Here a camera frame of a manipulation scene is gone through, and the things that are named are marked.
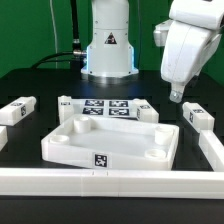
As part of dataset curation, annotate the white U-shaped marker base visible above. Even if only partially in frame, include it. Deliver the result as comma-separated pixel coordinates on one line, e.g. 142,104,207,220
58,96,159,123

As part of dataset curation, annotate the black cable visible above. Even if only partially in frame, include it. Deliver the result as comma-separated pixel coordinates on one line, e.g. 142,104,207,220
30,0,88,70

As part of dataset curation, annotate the white thin cable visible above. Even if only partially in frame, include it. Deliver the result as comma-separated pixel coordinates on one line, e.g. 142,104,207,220
49,0,59,70

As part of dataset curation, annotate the white right fence rail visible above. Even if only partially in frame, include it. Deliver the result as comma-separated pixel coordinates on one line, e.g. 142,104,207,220
199,130,224,172

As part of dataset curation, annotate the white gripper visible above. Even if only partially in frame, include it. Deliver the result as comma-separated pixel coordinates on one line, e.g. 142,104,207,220
161,21,221,103

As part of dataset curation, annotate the white front fence rail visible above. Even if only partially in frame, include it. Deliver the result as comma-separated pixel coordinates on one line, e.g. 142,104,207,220
0,168,224,199

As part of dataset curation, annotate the white fence rail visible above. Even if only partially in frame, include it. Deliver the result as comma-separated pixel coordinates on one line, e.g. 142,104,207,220
0,168,224,199
199,130,224,172

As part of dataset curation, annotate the white desk top tray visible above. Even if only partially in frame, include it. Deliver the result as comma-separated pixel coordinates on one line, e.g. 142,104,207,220
41,115,179,170

